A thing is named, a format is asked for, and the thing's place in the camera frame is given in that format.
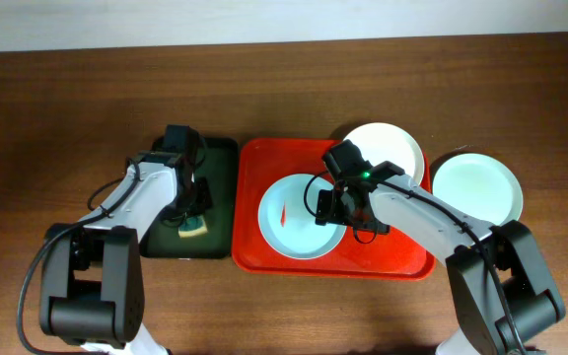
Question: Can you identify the green yellow sponge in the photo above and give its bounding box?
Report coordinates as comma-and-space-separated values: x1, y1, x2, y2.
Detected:
177, 215, 208, 239

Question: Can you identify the white plate with red smear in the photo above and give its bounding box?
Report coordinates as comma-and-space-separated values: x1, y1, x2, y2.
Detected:
257, 174, 346, 260

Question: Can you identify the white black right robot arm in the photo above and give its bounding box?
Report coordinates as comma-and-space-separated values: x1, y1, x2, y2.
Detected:
318, 157, 566, 354

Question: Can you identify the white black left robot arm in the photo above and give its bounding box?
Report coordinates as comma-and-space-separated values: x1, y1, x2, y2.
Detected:
38, 152, 205, 354

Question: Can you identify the black rectangular tray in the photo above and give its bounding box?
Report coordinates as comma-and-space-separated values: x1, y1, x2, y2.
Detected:
140, 137, 239, 259

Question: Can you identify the white plate at tray corner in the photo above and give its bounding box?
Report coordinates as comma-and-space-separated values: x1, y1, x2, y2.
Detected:
344, 122, 426, 183

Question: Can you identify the red plastic tray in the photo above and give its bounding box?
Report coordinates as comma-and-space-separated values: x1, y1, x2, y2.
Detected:
232, 138, 435, 281

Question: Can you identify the white clean plate on table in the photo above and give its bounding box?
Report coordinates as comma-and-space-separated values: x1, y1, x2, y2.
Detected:
432, 153, 524, 225

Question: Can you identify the black right camera cable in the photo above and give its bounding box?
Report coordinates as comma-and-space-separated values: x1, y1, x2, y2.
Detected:
302, 170, 379, 246

